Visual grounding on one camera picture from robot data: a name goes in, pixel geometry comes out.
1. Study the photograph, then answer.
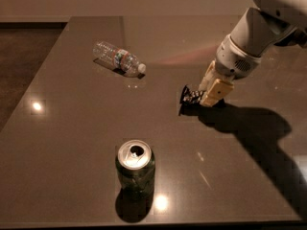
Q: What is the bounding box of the black rxbar chocolate bar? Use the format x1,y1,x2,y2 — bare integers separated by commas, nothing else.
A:
179,85,203,105

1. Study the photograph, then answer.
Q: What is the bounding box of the green soda can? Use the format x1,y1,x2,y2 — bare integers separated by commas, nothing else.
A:
115,140,155,200

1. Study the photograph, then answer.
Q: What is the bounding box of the clear plastic water bottle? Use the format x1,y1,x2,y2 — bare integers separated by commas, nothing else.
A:
93,41,146,78

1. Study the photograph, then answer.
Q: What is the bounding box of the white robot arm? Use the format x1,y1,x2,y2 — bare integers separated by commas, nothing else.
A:
199,0,307,106

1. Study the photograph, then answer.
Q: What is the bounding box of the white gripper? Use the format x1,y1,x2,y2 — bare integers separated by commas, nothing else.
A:
199,34,261,107

